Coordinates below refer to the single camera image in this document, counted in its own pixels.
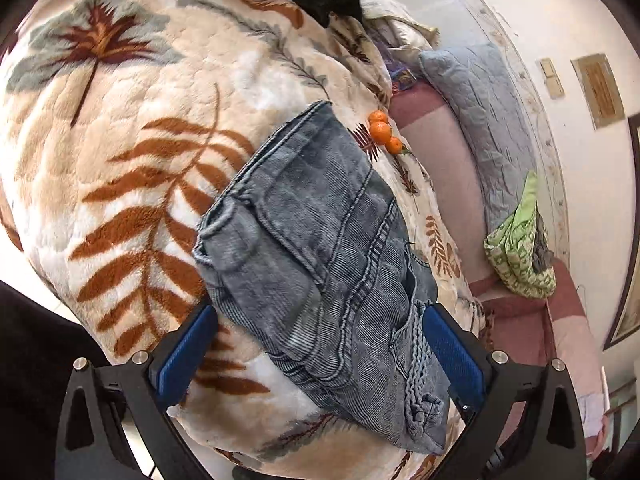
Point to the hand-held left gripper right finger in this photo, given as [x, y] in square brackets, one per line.
[452, 355]

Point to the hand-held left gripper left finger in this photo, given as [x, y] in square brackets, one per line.
[182, 360]

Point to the grey-blue denim pants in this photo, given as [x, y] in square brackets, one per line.
[320, 260]

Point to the green patterned cloth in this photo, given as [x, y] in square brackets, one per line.
[520, 260]

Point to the small grey cloth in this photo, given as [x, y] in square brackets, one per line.
[542, 250]

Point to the pink sofa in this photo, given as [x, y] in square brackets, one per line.
[440, 160]

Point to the tangerine with leaf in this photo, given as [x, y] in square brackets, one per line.
[393, 145]

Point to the blue-grey quilted pillow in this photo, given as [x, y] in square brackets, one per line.
[480, 110]

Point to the leaf print plush blanket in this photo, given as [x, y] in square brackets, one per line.
[125, 110]

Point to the purple printed cloth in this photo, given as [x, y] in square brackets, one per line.
[402, 77]

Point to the white floral pillow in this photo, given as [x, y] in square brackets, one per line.
[395, 25]

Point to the beige wall switch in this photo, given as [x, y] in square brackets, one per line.
[551, 78]

